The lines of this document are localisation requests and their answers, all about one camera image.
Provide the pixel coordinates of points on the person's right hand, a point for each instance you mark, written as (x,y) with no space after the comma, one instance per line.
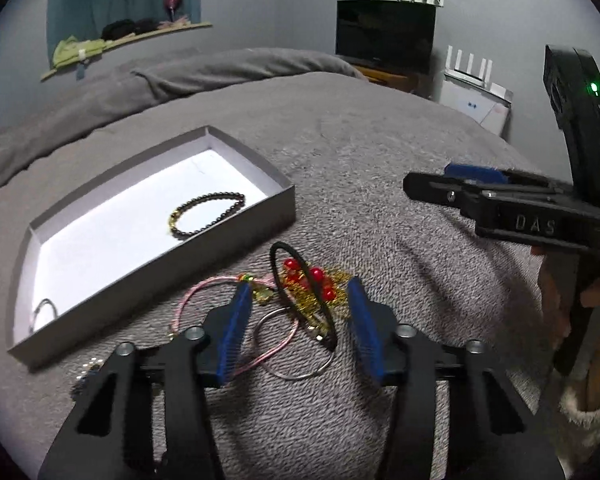
(552,300)

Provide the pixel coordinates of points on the black television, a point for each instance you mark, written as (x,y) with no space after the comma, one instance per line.
(385,35)

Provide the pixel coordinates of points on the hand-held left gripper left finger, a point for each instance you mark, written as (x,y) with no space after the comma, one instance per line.
(235,330)

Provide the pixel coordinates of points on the green cloth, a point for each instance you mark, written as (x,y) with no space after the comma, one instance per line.
(75,50)

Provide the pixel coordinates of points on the white router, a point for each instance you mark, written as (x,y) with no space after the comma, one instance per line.
(472,77)

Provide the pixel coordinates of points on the grey cardboard box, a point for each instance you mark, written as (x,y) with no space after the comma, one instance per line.
(130,230)

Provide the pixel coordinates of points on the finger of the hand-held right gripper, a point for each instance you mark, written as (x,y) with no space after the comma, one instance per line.
(432,187)
(472,171)

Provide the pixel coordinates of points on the wooden television stand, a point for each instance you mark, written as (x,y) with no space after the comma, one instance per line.
(387,79)

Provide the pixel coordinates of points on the grey rolled duvet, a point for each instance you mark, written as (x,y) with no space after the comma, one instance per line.
(205,67)

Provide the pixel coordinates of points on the pearl hair ornament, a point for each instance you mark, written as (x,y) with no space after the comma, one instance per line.
(87,367)

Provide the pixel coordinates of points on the black cloth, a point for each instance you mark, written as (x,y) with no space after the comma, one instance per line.
(125,29)

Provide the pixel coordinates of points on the grey knit blanket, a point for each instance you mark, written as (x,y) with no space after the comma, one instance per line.
(370,160)

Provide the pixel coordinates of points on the red bead gold ornament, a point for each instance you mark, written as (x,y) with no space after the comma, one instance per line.
(316,274)

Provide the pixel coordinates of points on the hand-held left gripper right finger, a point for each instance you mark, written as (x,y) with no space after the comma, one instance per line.
(365,330)

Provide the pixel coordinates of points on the silver bangle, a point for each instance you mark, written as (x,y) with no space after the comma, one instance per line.
(290,376)

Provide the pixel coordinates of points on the wooden window shelf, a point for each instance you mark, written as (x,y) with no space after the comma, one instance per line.
(145,35)

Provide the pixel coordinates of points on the white appliance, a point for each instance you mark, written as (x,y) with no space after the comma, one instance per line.
(467,105)

